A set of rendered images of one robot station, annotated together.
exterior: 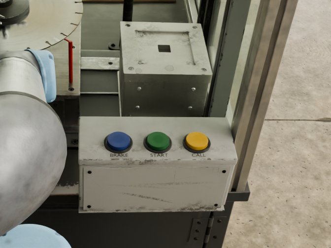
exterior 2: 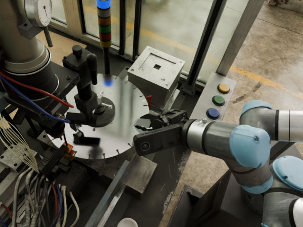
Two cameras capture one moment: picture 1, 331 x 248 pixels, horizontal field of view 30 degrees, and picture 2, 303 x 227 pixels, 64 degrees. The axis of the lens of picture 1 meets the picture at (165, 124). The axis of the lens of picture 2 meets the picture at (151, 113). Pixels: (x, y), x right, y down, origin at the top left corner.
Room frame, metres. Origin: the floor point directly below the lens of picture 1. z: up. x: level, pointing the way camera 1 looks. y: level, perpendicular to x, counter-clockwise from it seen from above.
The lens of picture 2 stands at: (0.70, 0.66, 1.60)
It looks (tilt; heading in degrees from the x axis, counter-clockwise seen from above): 55 degrees down; 298
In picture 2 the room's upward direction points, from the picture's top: 11 degrees clockwise
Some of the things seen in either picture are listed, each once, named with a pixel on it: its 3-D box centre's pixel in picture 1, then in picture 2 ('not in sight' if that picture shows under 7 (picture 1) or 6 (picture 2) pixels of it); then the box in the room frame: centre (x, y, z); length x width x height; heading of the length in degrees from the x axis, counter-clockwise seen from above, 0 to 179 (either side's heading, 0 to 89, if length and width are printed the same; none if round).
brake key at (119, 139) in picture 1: (118, 142); (213, 113); (0.76, 0.08, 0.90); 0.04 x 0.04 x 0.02
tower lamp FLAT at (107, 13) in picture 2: not in sight; (103, 10); (1.24, 0.12, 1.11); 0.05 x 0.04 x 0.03; 10
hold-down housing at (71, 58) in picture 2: not in sight; (83, 82); (1.01, 0.43, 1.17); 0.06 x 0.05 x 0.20; 91
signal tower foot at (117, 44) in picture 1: (125, 43); not in sight; (1.24, 0.12, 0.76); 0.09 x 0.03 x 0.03; 100
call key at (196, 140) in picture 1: (196, 142); (223, 88); (0.78, -0.06, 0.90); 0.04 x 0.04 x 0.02
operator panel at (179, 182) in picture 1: (153, 165); (208, 110); (0.79, 0.01, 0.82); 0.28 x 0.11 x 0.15; 100
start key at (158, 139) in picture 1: (157, 142); (218, 100); (0.77, 0.01, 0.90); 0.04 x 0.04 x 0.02
